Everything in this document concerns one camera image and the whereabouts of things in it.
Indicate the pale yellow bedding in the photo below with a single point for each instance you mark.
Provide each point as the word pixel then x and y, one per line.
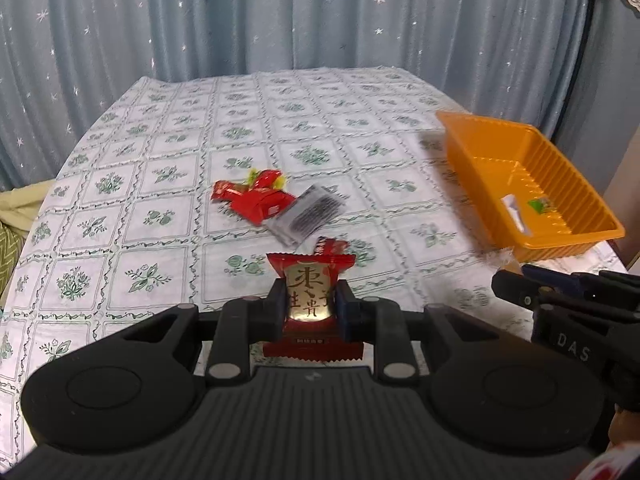
pixel 20 202

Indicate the floral checked tablecloth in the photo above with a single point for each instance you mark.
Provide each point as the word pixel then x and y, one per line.
pixel 150 160

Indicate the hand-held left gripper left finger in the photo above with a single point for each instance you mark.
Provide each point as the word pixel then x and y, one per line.
pixel 278 310

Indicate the person's right hand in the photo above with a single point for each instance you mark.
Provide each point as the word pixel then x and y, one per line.
pixel 625 427

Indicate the orange plastic tray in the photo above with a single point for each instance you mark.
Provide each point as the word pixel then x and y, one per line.
pixel 480 160

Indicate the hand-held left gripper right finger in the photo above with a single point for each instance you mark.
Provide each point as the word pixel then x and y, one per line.
pixel 346 312

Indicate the red packet with white label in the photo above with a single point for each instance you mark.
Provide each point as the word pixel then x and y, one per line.
pixel 257 206

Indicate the green zigzag pillow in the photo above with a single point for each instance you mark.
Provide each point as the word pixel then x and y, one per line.
pixel 9 265

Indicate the blue star-print curtain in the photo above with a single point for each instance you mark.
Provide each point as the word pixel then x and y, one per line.
pixel 250 10

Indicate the red white patterned clothing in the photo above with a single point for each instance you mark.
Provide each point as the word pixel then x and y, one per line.
pixel 617 465

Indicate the yellow-green red candy packet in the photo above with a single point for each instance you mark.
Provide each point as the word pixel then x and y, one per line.
pixel 265 178

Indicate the white snack packet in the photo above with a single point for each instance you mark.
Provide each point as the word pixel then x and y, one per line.
pixel 512 210

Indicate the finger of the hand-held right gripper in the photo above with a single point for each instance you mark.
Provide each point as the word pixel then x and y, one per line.
pixel 565 280
pixel 520 290

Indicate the grey striped snack packet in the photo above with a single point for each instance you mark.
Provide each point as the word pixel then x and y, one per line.
pixel 305 215

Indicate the green snack packet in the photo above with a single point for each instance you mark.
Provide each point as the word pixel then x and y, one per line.
pixel 540 205

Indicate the red gold snack packet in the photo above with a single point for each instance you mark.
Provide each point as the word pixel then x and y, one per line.
pixel 307 285

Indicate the blue lace-trimmed cover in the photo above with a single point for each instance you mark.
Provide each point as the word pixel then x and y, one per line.
pixel 615 60

